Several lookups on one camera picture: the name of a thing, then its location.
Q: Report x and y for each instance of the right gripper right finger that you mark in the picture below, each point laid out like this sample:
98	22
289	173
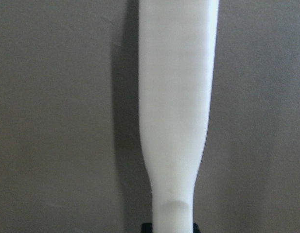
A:
196	228

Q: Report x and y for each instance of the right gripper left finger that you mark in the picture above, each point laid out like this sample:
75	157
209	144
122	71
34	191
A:
147	227

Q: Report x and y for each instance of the white brush with dark bristles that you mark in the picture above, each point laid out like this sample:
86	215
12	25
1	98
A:
176	59

